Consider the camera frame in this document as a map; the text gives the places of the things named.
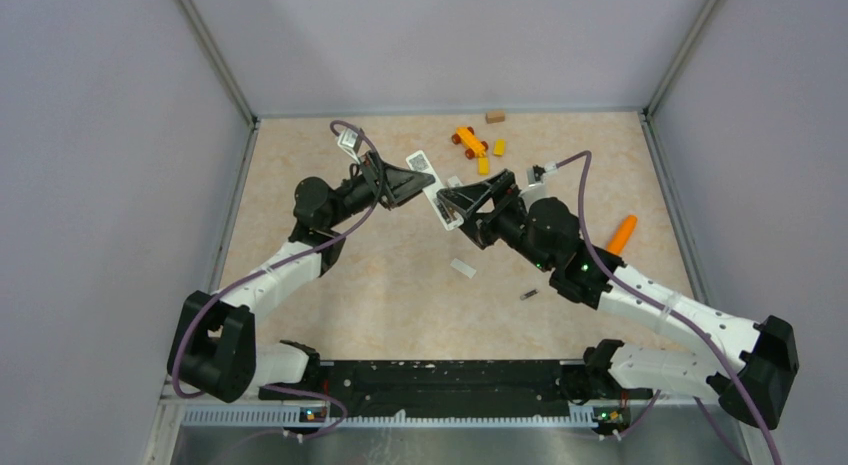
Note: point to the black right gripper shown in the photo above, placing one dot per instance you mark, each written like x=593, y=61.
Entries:
x=479, y=225

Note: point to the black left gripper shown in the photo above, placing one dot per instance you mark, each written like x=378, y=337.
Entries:
x=396, y=184

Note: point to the small white battery door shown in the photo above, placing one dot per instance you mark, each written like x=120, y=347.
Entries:
x=463, y=268

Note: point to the white remote with buttons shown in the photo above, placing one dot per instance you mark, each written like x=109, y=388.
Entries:
x=434, y=187

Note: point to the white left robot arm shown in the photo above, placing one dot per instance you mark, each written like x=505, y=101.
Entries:
x=214, y=348

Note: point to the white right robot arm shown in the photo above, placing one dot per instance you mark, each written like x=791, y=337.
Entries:
x=748, y=366

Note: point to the yellow flat brick lower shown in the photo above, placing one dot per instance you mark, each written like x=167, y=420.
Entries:
x=483, y=166

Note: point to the yellow flat brick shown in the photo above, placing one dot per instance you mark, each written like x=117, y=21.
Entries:
x=499, y=147
x=483, y=166

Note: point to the yellow toy brick car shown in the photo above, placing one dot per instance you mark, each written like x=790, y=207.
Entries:
x=474, y=147

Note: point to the yellow flat brick upper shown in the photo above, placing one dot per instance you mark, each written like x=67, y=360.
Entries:
x=499, y=147

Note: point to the small wooden block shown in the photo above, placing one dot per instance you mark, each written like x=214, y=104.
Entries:
x=495, y=116

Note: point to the orange toy carrot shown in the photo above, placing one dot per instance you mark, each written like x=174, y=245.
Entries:
x=622, y=235

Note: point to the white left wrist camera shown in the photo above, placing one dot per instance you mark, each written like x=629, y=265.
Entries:
x=349, y=141

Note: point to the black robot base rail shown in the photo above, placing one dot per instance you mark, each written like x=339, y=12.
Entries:
x=460, y=389

